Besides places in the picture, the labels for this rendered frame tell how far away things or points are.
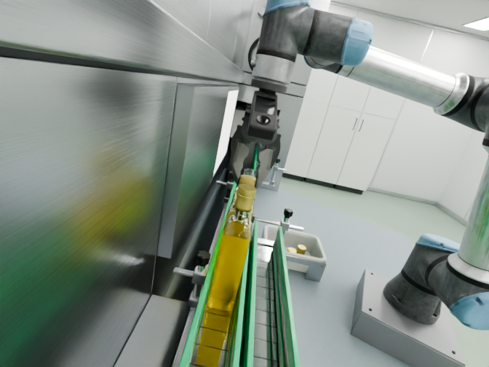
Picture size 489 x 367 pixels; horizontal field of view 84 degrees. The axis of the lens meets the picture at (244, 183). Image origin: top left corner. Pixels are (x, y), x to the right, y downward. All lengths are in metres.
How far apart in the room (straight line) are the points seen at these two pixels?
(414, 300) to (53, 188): 0.89
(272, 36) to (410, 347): 0.81
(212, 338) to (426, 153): 5.36
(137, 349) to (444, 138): 5.59
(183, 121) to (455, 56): 5.37
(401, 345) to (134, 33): 0.89
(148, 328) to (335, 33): 0.63
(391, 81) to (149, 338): 0.72
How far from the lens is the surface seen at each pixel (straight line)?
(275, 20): 0.54
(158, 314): 0.63
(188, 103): 0.47
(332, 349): 0.86
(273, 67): 0.52
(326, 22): 0.55
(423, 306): 0.96
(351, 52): 0.55
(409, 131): 5.47
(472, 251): 0.78
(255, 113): 0.48
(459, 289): 0.81
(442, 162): 5.89
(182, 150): 0.49
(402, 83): 0.72
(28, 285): 0.27
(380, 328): 0.90
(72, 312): 0.35
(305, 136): 4.48
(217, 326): 0.62
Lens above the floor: 1.34
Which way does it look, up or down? 20 degrees down
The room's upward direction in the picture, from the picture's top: 13 degrees clockwise
